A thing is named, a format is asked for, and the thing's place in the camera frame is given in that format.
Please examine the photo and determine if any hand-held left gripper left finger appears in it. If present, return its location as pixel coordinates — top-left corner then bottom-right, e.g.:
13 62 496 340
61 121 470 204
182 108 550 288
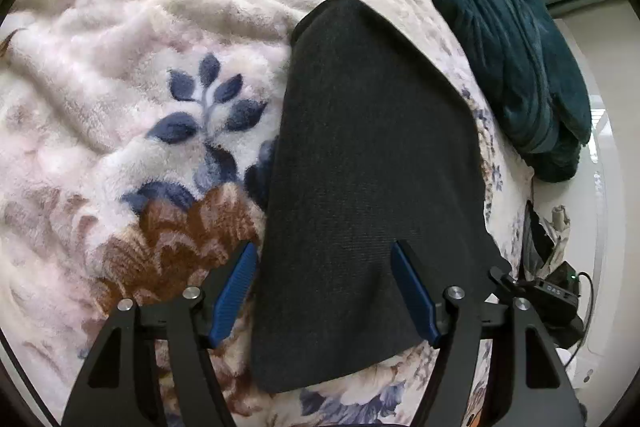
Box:
61 241 259 427

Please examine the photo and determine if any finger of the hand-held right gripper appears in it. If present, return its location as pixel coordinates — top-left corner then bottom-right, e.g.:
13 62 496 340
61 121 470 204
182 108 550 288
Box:
487 264 533 305

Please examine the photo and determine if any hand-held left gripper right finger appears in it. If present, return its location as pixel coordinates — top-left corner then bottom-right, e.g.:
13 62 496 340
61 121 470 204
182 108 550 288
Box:
391 240 586 427

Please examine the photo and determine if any dark striped sweater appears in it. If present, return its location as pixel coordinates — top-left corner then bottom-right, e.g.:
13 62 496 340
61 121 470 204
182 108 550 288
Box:
250 0 514 394

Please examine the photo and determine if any dark patterned cloth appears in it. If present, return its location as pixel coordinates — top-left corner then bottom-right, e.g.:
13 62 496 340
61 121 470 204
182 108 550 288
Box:
522 201 557 280

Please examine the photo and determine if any white headboard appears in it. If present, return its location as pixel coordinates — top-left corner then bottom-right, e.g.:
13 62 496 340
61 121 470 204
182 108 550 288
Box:
530 13 640 390

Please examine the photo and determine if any teal plush blanket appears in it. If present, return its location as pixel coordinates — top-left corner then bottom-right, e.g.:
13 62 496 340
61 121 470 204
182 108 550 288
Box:
411 0 594 184

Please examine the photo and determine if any floral fleece blanket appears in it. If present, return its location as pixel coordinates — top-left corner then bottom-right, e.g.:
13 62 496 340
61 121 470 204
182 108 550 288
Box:
0 0 537 427

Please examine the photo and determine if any black cable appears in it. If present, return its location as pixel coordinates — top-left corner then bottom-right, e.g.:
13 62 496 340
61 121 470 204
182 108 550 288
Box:
559 271 597 369

